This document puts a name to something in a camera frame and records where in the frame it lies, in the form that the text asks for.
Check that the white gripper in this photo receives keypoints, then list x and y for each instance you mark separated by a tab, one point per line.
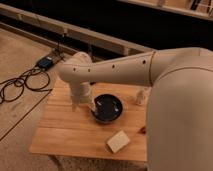
81	93

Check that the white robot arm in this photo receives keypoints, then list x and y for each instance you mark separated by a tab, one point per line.
179	116

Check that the black bowl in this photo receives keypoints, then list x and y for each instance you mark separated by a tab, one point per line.
108	108

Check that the wooden table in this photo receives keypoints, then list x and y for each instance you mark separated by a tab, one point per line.
65	131

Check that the beige sponge block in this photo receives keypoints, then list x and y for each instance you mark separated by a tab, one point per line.
117	141

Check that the black power adapter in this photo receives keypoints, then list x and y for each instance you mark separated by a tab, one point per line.
45	63

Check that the small red-brown object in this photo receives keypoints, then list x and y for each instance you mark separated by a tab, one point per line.
142	130

